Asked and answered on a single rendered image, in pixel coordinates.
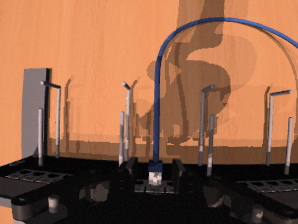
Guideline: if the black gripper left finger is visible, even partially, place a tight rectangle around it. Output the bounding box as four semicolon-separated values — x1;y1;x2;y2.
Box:
11;157;138;224

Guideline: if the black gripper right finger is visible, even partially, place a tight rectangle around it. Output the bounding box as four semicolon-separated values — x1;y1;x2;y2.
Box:
171;159;298;224

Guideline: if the dark grey patch panel rack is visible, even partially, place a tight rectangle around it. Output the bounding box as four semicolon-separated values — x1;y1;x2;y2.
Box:
0;68;298;210

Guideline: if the blue patch cord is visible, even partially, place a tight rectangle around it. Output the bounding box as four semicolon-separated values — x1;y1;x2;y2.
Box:
153;17;298;162

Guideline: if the white cable plug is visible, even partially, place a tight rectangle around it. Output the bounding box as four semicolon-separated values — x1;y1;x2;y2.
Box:
148;160;163;186

